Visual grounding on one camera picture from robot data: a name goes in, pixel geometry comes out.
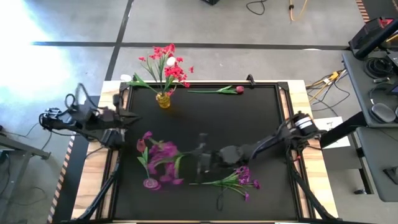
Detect gray headphones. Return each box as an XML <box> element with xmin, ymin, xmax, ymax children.
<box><xmin>369</xmin><ymin>83</ymin><xmax>398</xmax><ymax>124</ymax></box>

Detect black floor cable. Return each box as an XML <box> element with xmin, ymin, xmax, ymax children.
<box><xmin>310</xmin><ymin>81</ymin><xmax>351</xmax><ymax>112</ymax></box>
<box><xmin>245</xmin><ymin>0</ymin><xmax>267</xmax><ymax>16</ymax></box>

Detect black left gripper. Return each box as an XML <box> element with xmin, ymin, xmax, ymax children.
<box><xmin>98</xmin><ymin>108</ymin><xmax>141</xmax><ymax>131</ymax></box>

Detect pink glass vase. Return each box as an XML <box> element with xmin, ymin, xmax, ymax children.
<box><xmin>142</xmin><ymin>177</ymin><xmax>160</xmax><ymax>191</ymax></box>

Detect black diagonal frame strut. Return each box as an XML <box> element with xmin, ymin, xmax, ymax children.
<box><xmin>287</xmin><ymin>164</ymin><xmax>338</xmax><ymax>222</ymax></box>
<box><xmin>76</xmin><ymin>161</ymin><xmax>121</xmax><ymax>222</ymax></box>

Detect black board with striped edge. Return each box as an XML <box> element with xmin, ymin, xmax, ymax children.
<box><xmin>46</xmin><ymin>95</ymin><xmax>101</xmax><ymax>224</ymax></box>

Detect white artificial tulip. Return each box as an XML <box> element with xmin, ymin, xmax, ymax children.
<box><xmin>120</xmin><ymin>73</ymin><xmax>162</xmax><ymax>96</ymax></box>
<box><xmin>161</xmin><ymin>56</ymin><xmax>177</xmax><ymax>94</ymax></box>

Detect black monitor on stand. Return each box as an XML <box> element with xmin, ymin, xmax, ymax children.
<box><xmin>348</xmin><ymin>17</ymin><xmax>398</xmax><ymax>61</ymax></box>

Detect gray metal stand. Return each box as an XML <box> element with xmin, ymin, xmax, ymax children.
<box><xmin>0</xmin><ymin>124</ymin><xmax>52</xmax><ymax>224</ymax></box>

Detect coiled black cable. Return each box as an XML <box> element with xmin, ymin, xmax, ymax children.
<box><xmin>364</xmin><ymin>57</ymin><xmax>394</xmax><ymax>80</ymax></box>

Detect yellow glass vase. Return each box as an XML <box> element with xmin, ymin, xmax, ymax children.
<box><xmin>155</xmin><ymin>92</ymin><xmax>172</xmax><ymax>109</ymax></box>

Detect white paper sheet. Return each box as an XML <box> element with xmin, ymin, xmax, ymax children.
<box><xmin>313</xmin><ymin>116</ymin><xmax>351</xmax><ymax>149</ymax></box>

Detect gray desk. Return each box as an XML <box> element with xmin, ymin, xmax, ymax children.
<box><xmin>341</xmin><ymin>49</ymin><xmax>398</xmax><ymax>128</ymax></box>

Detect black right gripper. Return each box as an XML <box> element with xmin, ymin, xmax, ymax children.
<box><xmin>185</xmin><ymin>148</ymin><xmax>226</xmax><ymax>183</ymax></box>

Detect black table mat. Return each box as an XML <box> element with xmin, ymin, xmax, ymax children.
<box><xmin>116</xmin><ymin>85</ymin><xmax>296</xmax><ymax>220</ymax></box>

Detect purple artificial flower bunch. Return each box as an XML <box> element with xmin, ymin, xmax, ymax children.
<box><xmin>190</xmin><ymin>166</ymin><xmax>261</xmax><ymax>202</ymax></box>
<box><xmin>142</xmin><ymin>130</ymin><xmax>195</xmax><ymax>187</ymax></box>

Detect yellow floor cable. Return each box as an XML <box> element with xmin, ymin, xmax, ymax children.
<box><xmin>306</xmin><ymin>70</ymin><xmax>348</xmax><ymax>103</ymax></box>
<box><xmin>288</xmin><ymin>0</ymin><xmax>308</xmax><ymax>22</ymax></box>

